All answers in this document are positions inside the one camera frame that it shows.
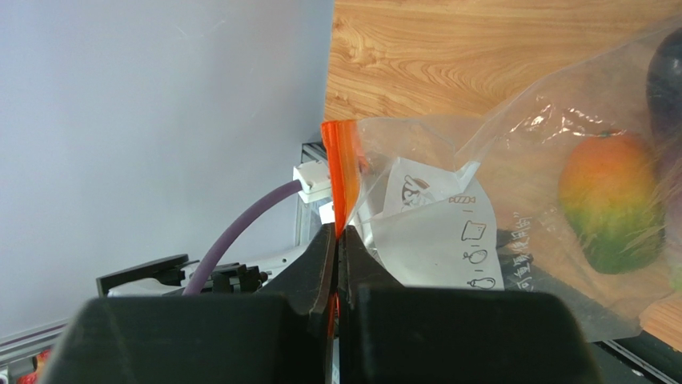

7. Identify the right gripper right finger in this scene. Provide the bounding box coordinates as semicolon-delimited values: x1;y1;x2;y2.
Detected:
337;226;602;383

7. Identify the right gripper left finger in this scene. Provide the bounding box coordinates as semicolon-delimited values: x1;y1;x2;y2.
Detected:
40;224;336;383

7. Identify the clear orange zip bag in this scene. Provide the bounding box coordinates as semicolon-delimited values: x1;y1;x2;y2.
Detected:
321;18;681;341

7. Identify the fake mango green orange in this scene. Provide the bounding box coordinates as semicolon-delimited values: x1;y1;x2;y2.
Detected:
557;131;665;274

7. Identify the purple fake eggplant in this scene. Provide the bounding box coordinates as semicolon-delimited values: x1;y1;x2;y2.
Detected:
646;29;681;173

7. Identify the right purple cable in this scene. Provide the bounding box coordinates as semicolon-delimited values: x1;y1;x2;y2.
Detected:
182;179;303;297

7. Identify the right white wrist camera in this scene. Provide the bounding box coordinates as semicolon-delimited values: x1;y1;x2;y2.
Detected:
293;160;335;224

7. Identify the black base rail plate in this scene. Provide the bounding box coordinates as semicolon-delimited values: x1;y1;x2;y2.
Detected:
589;331;681;384

